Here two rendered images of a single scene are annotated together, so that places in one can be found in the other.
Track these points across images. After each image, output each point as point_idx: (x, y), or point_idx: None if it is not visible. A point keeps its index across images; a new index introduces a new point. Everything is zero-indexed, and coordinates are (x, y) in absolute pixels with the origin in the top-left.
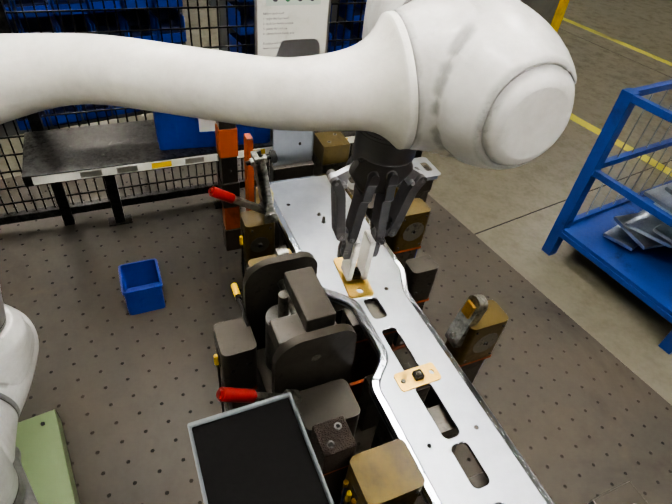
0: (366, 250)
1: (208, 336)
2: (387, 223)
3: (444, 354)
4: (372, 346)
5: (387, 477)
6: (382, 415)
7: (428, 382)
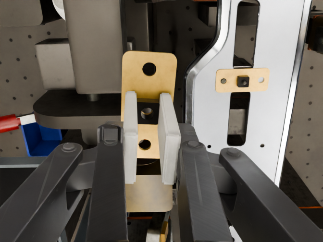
0: (161, 151)
1: None
2: (227, 173)
3: (291, 62)
4: (216, 17)
5: (142, 198)
6: (182, 106)
7: (248, 91)
